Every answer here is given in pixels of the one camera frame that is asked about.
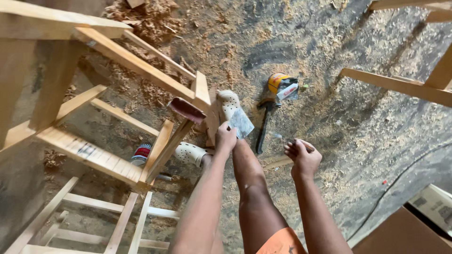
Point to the person's left hand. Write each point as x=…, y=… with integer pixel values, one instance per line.
x=226, y=138

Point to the person's right hand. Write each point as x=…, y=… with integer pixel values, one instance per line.
x=305, y=159

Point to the person's right fingers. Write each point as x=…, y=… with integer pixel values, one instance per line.
x=293, y=147

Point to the person's left fingers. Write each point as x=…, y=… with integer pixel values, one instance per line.
x=224, y=126

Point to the grey sandpaper sheet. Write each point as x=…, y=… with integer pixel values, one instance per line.
x=241, y=123

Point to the thin wooden stick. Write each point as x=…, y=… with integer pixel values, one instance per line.
x=278, y=163

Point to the white perforated clog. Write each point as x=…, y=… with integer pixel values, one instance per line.
x=190, y=153
x=228, y=103

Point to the black hammer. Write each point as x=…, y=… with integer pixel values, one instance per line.
x=264, y=124

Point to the reddish brown sandpaper piece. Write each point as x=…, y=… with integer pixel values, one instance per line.
x=186, y=109

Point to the white tube in plastic wrap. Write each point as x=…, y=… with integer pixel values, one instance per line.
x=287, y=90

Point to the person's bare leg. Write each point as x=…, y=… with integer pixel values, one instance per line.
x=256, y=197

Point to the red and white can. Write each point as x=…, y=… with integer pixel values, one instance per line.
x=141, y=154

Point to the orange shorts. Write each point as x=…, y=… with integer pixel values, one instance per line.
x=280, y=242

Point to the pile of wood shavings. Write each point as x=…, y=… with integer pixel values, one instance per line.
x=148, y=17

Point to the brown cardboard box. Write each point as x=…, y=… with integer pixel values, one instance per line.
x=400, y=233

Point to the white printed carton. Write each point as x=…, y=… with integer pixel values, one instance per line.
x=432, y=205

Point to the upturned wooden stool frame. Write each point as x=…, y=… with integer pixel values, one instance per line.
x=106, y=105

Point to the wooden frame with slanted rails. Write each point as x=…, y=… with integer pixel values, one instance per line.
x=416, y=84

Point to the pale wooden ladder-like frame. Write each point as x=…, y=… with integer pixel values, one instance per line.
x=88, y=218

